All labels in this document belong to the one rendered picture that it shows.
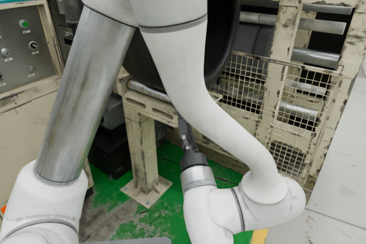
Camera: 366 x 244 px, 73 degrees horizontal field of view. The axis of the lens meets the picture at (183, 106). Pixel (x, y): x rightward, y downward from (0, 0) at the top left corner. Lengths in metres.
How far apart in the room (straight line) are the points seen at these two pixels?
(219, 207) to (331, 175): 1.72
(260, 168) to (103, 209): 1.43
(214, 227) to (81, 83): 0.41
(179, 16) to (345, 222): 1.82
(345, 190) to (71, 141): 1.96
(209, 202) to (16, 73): 1.07
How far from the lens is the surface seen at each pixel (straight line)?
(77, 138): 0.55
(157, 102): 1.13
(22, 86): 1.41
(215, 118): 0.43
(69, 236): 0.62
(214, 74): 1.12
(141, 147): 1.54
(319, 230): 1.88
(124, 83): 1.22
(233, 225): 0.63
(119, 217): 1.78
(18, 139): 1.43
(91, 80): 0.50
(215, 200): 0.62
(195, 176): 0.65
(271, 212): 0.62
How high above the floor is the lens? 1.42
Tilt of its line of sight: 31 degrees down
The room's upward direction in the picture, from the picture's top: straight up
